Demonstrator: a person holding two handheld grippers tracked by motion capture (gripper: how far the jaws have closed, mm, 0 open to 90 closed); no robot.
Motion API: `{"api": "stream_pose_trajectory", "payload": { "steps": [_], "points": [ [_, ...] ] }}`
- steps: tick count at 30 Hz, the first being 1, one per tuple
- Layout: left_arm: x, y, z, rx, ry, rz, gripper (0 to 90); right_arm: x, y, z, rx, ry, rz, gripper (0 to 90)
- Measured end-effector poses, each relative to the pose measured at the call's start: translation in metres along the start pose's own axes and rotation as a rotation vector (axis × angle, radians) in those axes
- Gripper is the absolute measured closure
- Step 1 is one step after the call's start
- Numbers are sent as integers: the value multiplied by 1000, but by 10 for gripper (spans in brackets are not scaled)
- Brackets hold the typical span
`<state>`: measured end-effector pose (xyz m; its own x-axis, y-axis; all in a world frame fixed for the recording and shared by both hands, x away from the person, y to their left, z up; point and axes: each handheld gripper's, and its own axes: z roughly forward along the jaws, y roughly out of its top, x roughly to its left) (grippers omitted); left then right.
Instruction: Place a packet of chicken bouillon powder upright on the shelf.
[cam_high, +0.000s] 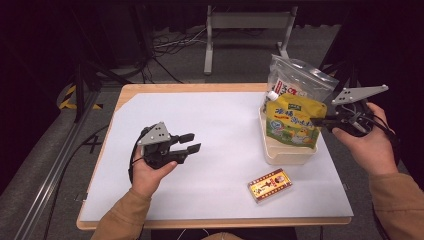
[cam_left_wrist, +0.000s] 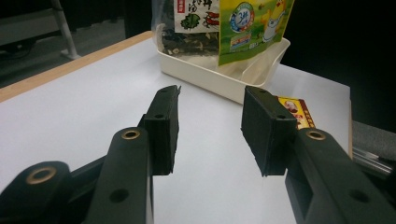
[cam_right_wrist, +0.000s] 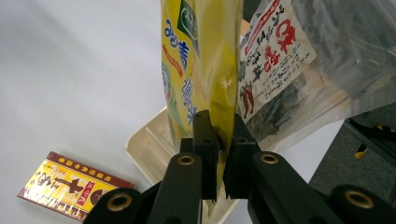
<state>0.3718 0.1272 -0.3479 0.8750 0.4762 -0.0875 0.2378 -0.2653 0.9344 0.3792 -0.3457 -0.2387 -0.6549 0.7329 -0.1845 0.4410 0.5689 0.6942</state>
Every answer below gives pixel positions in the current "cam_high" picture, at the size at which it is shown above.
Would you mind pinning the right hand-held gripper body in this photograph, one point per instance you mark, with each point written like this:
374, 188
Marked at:
353, 95

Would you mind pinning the yellow spout pouch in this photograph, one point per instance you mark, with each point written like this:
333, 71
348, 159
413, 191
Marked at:
293, 123

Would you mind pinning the red and yellow small box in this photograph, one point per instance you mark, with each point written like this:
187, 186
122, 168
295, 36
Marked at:
270, 185

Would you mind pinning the person's right hand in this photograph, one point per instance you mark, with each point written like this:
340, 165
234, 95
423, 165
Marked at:
376, 150

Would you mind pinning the person's left hand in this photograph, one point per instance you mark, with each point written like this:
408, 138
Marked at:
146, 176

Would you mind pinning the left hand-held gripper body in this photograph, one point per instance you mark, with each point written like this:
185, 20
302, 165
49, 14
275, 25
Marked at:
155, 135

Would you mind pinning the black tripod stand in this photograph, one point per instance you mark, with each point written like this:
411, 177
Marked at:
81, 86

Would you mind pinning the grey metal stand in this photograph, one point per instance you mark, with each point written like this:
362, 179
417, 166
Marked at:
246, 20

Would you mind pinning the aluminium rail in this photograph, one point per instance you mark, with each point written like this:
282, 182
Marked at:
50, 180

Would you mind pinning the yellow and black hazard tape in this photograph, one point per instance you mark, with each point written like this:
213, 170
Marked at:
66, 100

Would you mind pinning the white divided storage box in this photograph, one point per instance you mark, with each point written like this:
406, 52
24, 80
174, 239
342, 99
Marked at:
286, 155

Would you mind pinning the clear bag of dark seaweed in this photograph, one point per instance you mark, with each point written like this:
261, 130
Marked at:
300, 76

